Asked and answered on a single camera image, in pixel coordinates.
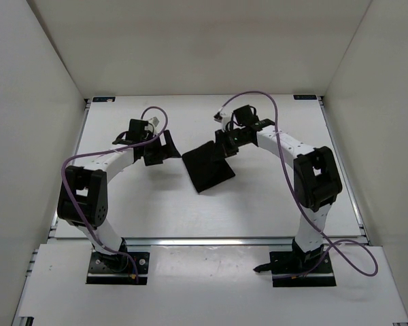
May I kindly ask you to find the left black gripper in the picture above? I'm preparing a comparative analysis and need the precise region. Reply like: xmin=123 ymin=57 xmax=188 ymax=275
xmin=143 ymin=129 xmax=181 ymax=166

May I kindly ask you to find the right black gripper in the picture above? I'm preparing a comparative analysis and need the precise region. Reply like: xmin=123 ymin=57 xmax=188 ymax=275
xmin=211 ymin=128 xmax=247 ymax=163

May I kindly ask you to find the black skirt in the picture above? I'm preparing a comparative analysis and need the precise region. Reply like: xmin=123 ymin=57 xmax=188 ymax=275
xmin=182 ymin=141 xmax=235 ymax=193

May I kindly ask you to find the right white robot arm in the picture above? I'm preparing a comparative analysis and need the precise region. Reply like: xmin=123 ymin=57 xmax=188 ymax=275
xmin=215 ymin=119 xmax=343 ymax=272

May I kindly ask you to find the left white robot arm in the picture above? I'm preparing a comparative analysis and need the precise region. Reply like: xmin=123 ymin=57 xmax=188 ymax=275
xmin=57 ymin=130 xmax=181 ymax=270

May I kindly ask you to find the right blue label sticker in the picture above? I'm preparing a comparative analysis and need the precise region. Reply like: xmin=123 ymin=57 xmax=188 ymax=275
xmin=293 ymin=94 xmax=317 ymax=101

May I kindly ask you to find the blue label sticker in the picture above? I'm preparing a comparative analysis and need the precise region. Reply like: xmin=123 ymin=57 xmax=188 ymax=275
xmin=92 ymin=96 xmax=116 ymax=103
xmin=293 ymin=94 xmax=317 ymax=101

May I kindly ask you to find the left blue label sticker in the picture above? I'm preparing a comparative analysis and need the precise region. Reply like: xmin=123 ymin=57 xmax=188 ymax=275
xmin=92 ymin=96 xmax=116 ymax=103

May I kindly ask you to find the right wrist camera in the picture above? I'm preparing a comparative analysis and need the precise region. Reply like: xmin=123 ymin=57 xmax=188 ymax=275
xmin=214 ymin=105 xmax=259 ymax=131

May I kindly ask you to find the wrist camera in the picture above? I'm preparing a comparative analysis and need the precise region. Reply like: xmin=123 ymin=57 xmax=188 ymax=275
xmin=125 ymin=117 xmax=159 ymax=142
xmin=214 ymin=105 xmax=259 ymax=131

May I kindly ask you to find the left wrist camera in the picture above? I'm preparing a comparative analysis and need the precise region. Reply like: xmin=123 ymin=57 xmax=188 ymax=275
xmin=125 ymin=117 xmax=159 ymax=142

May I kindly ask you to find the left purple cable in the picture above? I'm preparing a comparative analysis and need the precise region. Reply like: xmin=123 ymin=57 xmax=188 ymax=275
xmin=60 ymin=106 xmax=169 ymax=285

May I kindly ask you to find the purple cable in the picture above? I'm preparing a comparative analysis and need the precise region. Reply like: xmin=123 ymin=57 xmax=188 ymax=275
xmin=220 ymin=90 xmax=379 ymax=283
xmin=60 ymin=106 xmax=169 ymax=285

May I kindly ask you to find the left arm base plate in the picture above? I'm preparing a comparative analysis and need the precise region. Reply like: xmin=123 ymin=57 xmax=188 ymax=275
xmin=86 ymin=251 xmax=150 ymax=285

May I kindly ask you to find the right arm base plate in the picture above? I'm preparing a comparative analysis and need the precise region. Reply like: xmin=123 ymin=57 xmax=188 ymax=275
xmin=269 ymin=251 xmax=337 ymax=288

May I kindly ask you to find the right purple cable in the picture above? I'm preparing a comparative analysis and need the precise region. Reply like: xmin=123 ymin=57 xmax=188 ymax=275
xmin=220 ymin=90 xmax=379 ymax=283

